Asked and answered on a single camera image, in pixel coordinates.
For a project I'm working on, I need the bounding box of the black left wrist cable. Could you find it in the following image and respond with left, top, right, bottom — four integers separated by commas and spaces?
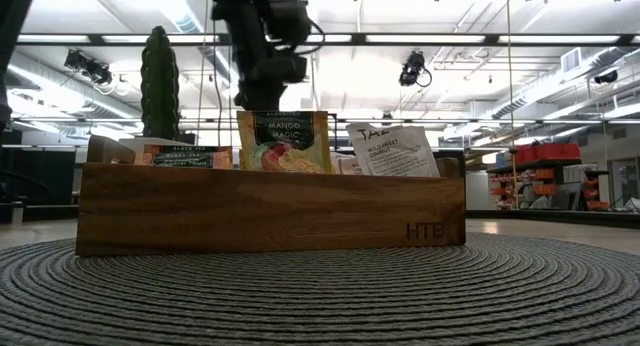
299, 15, 327, 57

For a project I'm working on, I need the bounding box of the black background counter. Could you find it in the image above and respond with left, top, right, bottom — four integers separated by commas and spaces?
0, 128, 76, 207

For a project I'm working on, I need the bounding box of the red peach tea packet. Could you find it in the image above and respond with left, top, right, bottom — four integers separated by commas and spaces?
133, 144, 234, 170

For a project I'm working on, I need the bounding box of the shelf with orange bins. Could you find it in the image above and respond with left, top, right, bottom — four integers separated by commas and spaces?
487, 143, 611, 212

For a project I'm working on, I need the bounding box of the yellow vertical pole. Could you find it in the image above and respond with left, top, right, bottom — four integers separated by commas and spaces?
504, 0, 519, 210

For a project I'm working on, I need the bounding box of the green cactus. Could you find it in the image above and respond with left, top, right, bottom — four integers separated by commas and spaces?
139, 25, 181, 141

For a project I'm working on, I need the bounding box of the yellow mango tea packet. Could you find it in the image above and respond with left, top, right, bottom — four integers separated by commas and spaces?
236, 109, 333, 175

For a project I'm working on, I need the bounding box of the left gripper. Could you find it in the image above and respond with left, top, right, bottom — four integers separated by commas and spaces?
233, 50, 289, 112

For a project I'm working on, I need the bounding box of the white orange tea packet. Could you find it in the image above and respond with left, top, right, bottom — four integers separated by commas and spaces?
329, 151, 364, 176
345, 121, 442, 179

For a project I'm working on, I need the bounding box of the LED light bar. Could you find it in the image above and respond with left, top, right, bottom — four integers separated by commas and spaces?
14, 32, 640, 49
329, 116, 640, 126

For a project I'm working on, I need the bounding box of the white ceiling vent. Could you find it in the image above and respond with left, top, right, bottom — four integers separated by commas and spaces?
560, 47, 583, 75

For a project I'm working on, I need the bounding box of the white cabinet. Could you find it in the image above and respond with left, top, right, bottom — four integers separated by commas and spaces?
467, 171, 491, 211

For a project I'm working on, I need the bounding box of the wooden tea organiser box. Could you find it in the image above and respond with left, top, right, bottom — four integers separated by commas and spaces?
74, 134, 467, 258

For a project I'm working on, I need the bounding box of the red storage bin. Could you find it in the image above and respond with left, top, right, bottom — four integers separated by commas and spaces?
537, 142, 582, 161
514, 144, 539, 163

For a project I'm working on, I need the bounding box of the black aluminium table frame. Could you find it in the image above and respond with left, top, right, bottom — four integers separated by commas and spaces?
0, 201, 640, 231

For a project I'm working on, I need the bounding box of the grey round woven mat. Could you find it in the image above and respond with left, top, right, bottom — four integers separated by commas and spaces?
0, 231, 640, 346

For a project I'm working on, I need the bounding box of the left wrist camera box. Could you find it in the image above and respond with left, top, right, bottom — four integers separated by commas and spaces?
259, 53, 309, 85

